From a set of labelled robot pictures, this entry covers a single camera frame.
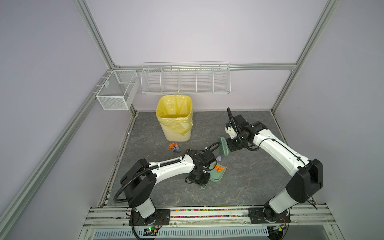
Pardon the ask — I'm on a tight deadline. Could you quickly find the green hand brush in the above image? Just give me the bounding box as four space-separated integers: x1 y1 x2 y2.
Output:
218 137 230 157

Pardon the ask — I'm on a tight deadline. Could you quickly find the green plastic dustpan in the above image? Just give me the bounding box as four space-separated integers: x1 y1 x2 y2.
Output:
204 162 227 183

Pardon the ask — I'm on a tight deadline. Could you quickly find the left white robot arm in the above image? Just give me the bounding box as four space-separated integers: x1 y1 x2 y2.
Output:
113 142 221 225

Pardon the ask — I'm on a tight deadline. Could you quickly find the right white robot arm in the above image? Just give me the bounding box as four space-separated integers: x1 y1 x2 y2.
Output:
225 109 323 223

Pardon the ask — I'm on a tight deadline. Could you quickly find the orange paper scrap centre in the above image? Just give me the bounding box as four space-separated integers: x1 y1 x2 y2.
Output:
214 165 226 174

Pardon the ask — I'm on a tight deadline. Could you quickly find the purple paper scrap near bin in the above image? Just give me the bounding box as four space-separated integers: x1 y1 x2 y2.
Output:
173 146 181 153

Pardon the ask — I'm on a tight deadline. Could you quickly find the orange paper scrap near bin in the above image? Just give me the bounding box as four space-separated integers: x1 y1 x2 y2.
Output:
168 143 178 151

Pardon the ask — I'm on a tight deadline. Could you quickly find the beige bin with yellow bag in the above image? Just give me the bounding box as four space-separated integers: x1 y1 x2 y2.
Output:
156 95 194 142

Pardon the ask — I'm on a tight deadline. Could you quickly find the small white mesh basket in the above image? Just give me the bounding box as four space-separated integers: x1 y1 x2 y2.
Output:
96 70 140 111

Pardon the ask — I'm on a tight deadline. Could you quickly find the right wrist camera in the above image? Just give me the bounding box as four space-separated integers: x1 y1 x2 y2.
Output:
225 115 250 140

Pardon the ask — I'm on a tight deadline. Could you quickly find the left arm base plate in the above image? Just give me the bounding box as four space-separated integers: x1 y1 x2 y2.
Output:
129 209 171 226

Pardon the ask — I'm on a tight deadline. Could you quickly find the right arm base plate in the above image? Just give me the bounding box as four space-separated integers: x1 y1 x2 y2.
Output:
248 207 291 224

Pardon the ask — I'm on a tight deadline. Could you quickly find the long white wire basket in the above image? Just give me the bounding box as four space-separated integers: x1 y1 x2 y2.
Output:
141 62 232 95

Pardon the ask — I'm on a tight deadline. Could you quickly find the white vented cable duct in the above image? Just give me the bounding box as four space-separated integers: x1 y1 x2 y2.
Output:
93 226 269 240

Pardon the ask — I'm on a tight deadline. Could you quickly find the aluminium front rail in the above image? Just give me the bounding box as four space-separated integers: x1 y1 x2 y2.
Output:
83 205 336 229

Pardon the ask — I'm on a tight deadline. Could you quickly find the aluminium corner frame post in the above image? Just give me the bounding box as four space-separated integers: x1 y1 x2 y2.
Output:
272 1 340 113

